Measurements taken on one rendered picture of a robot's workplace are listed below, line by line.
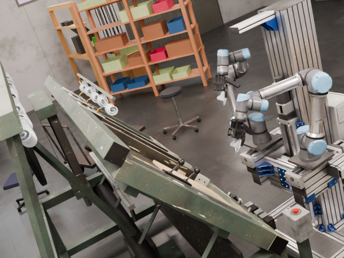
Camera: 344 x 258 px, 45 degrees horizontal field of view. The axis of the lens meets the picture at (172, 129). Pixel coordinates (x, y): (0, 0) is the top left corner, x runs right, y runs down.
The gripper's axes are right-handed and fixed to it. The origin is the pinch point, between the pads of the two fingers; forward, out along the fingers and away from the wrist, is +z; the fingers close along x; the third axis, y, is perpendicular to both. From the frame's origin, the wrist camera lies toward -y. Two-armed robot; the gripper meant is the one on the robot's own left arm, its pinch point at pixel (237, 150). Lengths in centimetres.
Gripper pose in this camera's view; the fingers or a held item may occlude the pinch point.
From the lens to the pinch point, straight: 263.5
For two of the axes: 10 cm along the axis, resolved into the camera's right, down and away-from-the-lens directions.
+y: -8.7, -0.3, -4.8
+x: 4.7, 2.1, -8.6
